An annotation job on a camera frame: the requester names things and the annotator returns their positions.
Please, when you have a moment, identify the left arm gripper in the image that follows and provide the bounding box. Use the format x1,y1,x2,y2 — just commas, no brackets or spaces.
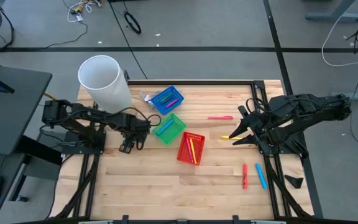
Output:
119,119,151,155

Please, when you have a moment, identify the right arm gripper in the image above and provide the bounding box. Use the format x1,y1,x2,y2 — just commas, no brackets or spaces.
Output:
228,110,276,147

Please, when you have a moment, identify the yellow highlighter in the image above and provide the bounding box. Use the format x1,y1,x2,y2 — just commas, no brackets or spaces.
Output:
189,138,198,165
220,134,244,141

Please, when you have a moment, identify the blue Sharpie highlighter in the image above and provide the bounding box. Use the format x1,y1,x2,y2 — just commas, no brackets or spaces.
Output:
156,119,175,136

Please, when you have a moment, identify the red wide marker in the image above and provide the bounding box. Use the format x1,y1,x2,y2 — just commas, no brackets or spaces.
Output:
242,164,249,190

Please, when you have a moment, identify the blue wide marker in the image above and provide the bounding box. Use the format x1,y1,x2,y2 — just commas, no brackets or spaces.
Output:
255,163,269,190

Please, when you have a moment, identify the red plastic basket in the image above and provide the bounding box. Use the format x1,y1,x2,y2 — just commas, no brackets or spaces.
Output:
177,131,206,166

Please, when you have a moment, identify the green plastic basket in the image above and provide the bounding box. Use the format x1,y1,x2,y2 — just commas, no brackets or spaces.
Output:
152,113,188,146

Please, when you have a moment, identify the clear plastic bag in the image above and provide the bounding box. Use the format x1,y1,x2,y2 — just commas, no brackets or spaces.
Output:
137,89,157,110

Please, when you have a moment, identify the black triangular plastic part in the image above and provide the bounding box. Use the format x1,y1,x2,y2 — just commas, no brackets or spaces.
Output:
283,174,305,189

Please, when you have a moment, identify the blue plastic basket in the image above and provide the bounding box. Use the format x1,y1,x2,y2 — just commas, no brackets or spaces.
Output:
150,85,185,116

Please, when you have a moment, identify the black desk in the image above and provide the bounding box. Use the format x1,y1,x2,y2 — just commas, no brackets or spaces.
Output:
0,63,63,224

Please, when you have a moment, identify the black table frame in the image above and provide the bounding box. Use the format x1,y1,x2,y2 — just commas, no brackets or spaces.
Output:
50,79,315,224

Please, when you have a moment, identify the black floor cable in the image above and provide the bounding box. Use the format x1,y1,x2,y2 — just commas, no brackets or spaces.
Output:
108,0,149,80

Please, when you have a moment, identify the white floor cable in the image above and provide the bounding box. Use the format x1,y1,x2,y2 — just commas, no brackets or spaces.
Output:
321,0,358,68

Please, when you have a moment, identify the black cable loop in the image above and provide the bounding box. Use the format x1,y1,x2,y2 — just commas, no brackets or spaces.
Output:
123,11,142,35

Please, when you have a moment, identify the white cable bundle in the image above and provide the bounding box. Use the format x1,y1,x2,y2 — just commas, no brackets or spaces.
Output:
62,0,104,24

